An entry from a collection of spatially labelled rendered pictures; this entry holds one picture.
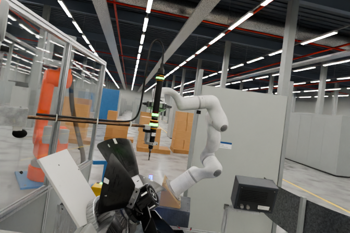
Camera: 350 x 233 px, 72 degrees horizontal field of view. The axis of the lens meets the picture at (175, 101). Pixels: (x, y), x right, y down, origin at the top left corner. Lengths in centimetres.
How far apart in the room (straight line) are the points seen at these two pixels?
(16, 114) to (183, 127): 853
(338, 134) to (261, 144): 762
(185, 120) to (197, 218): 638
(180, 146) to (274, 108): 655
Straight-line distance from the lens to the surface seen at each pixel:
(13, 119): 107
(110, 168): 100
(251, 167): 330
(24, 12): 147
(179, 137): 941
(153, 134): 127
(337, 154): 1076
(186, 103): 153
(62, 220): 130
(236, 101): 316
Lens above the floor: 164
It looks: 2 degrees up
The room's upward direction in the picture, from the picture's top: 8 degrees clockwise
